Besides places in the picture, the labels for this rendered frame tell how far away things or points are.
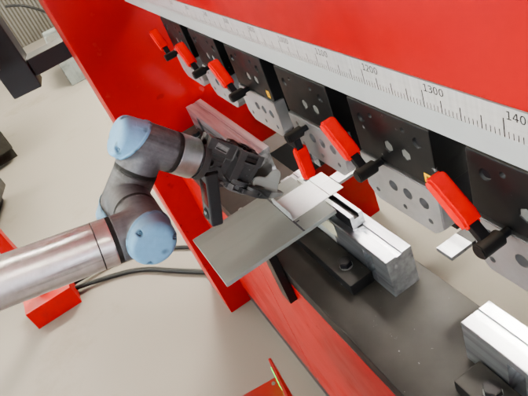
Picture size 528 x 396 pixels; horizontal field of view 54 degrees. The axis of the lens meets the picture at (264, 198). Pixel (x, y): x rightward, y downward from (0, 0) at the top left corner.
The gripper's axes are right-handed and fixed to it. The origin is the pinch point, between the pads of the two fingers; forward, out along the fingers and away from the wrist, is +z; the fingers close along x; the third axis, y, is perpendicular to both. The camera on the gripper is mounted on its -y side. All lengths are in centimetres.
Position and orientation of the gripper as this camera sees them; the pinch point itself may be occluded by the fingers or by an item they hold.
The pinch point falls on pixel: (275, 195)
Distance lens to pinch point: 106.2
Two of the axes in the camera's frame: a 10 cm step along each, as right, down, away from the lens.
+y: 4.2, -8.8, -2.2
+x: -4.6, -4.1, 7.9
